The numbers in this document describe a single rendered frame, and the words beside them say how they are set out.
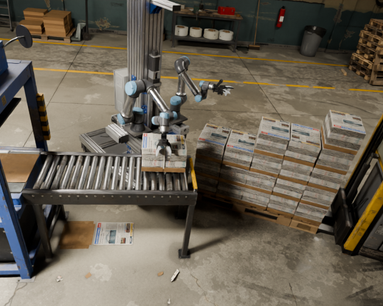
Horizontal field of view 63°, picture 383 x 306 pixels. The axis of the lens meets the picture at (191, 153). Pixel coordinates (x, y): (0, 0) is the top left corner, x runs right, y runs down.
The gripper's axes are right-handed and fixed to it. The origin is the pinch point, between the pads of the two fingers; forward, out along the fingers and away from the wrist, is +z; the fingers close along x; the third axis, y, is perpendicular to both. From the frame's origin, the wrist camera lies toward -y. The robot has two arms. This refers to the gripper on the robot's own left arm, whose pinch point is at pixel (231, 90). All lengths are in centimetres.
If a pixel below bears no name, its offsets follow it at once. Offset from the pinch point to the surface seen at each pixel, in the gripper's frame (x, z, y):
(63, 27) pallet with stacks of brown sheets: -297, -503, 128
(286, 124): 7, 63, 17
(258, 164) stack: 42, 50, 49
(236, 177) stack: 47, 32, 72
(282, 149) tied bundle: 37, 67, 26
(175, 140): 91, -21, 9
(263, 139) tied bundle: 39, 48, 20
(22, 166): 164, -126, 24
